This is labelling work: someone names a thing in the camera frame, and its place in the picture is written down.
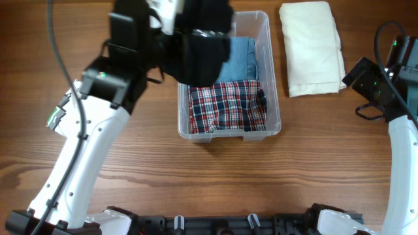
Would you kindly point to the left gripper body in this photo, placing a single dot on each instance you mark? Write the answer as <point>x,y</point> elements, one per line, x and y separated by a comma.
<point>180,25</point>

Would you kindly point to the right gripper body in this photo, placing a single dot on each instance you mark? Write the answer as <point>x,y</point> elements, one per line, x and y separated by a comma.
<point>369,83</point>

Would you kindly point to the black garment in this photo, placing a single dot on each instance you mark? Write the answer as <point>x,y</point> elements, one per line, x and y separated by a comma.
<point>195,60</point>

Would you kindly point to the blue denim jeans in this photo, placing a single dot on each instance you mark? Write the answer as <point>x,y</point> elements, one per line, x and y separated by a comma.
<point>242,63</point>

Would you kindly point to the red plaid shirt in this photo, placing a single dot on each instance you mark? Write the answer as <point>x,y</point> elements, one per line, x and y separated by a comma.
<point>240,104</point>

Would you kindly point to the white printed shirt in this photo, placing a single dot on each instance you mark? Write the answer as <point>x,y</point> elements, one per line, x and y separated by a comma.
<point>65,119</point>

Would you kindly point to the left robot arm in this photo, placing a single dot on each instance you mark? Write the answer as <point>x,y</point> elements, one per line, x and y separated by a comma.
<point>106,96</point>

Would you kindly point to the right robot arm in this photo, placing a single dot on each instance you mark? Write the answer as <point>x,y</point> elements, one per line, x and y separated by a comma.
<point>393,90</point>

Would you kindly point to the folded cream white cloth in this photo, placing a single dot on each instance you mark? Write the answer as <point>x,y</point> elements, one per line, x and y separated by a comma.
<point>313,49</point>

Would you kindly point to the clear plastic storage bin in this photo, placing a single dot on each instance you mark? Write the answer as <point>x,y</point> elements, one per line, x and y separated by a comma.
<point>254,24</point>

